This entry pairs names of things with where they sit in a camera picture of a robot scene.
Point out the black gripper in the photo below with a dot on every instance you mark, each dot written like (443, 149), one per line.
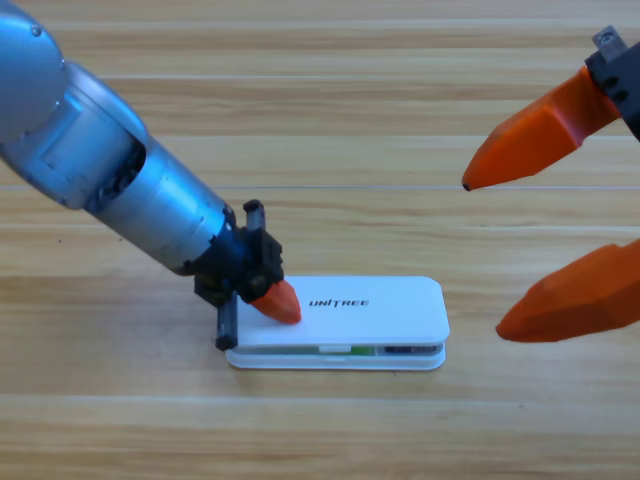
(235, 265)
(620, 75)

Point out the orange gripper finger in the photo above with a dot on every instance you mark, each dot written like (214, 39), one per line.
(580, 300)

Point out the green white glue stick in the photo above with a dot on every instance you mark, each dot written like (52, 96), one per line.
(362, 351)

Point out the white Unitree pencil case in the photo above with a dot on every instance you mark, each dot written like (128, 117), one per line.
(380, 315)

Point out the black eraser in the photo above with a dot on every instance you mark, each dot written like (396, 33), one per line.
(400, 350)

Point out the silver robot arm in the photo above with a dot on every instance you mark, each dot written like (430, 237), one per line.
(100, 150)

